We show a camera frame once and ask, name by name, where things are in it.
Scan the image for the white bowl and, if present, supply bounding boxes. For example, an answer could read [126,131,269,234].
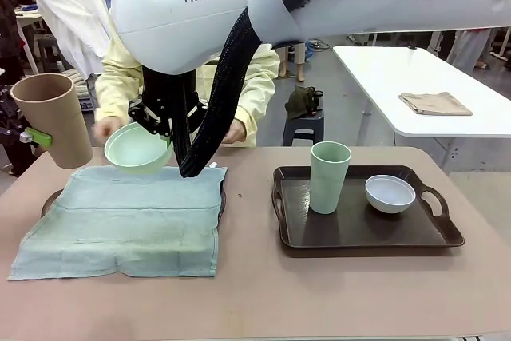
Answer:
[364,174,418,215]

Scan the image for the white background table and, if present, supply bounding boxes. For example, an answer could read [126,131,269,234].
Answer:
[332,45,511,139]

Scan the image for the light green tall cup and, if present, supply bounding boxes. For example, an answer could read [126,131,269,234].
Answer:
[310,141,353,216]

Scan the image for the teal cloth mat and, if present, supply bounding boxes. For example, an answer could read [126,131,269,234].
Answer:
[7,164,229,282]

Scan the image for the dark plastic stool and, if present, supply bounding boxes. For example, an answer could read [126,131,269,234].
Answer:
[282,111,326,147]

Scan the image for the dark green bag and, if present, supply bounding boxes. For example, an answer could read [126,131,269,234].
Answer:
[283,85,325,121]

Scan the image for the light green bowl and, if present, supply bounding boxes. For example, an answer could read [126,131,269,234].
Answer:
[104,122,175,176]

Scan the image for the dark brown handled tray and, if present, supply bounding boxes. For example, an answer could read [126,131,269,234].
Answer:
[41,179,228,227]
[272,165,465,258]

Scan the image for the tan tall cup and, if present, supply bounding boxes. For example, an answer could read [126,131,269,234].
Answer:
[10,73,94,170]

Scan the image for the person's left hand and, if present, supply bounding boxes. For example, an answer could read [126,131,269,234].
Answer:
[221,118,248,145]

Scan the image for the coiled white rope basket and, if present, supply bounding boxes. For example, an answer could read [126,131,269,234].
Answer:
[63,68,97,99]

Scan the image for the person's right hand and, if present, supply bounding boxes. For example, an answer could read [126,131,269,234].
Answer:
[94,116,121,139]

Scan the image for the bystander in white coat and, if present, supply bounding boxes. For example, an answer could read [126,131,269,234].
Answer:
[29,0,117,78]

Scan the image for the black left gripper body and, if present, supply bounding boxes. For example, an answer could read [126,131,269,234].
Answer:
[0,84,26,139]

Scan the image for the person in yellow coat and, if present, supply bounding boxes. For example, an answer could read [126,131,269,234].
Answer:
[94,5,281,149]

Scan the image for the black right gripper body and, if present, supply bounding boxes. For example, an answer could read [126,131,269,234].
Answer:
[127,65,209,139]

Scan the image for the beige cloth mat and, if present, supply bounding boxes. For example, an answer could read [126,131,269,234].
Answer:
[398,91,474,117]

